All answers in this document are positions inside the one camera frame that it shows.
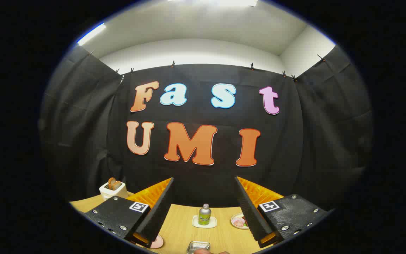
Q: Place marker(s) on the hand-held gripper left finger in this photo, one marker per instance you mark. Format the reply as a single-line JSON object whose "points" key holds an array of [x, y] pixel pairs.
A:
{"points": [[159, 211]]}

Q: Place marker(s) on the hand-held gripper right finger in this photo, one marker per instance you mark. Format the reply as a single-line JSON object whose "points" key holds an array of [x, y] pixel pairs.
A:
{"points": [[250, 211]]}

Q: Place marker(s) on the white oval food bowl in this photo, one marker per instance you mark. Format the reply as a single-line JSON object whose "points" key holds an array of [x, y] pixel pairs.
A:
{"points": [[236, 218]]}

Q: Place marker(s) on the pink ham slices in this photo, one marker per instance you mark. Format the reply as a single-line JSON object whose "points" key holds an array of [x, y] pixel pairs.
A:
{"points": [[239, 222]]}

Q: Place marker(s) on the pink round plate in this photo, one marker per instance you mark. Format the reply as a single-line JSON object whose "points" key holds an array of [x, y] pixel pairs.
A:
{"points": [[158, 242]]}

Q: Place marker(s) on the white square coaster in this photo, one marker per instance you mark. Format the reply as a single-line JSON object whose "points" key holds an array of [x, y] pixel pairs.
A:
{"points": [[213, 224]]}

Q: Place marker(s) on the green soda bottle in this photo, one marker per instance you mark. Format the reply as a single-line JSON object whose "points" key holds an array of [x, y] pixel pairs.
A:
{"points": [[204, 215]]}

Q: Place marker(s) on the white toaster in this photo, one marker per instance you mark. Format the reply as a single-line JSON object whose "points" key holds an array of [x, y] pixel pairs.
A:
{"points": [[113, 193]]}

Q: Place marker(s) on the toasted bread slices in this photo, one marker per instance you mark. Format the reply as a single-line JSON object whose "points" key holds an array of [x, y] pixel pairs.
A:
{"points": [[114, 183]]}

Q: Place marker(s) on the ceiling light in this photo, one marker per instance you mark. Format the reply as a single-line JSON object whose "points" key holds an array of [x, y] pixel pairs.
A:
{"points": [[217, 2]]}

